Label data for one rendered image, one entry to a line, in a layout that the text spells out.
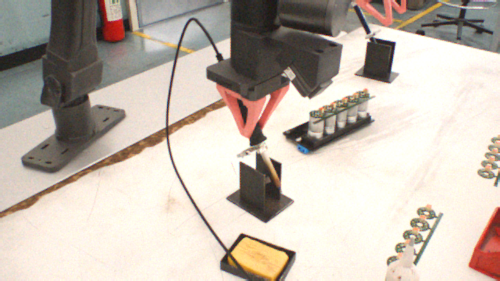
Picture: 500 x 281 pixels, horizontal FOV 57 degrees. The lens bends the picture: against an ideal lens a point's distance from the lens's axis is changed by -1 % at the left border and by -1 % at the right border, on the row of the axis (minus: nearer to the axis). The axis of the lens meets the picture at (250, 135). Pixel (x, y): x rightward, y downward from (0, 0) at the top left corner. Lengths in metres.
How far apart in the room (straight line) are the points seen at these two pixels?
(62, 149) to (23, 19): 2.53
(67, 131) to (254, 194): 0.34
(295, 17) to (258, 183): 0.23
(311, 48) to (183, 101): 0.48
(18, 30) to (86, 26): 2.60
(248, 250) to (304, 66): 0.23
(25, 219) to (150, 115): 0.31
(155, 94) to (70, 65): 0.28
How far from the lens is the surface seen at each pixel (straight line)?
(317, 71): 0.48
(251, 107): 0.55
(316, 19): 0.49
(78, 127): 0.81
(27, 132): 0.91
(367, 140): 0.82
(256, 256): 0.57
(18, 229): 0.69
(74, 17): 0.70
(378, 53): 1.04
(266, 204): 0.66
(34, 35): 3.36
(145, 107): 0.92
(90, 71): 0.76
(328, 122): 0.78
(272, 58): 0.53
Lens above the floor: 1.18
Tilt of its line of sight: 32 degrees down
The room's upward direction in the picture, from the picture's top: straight up
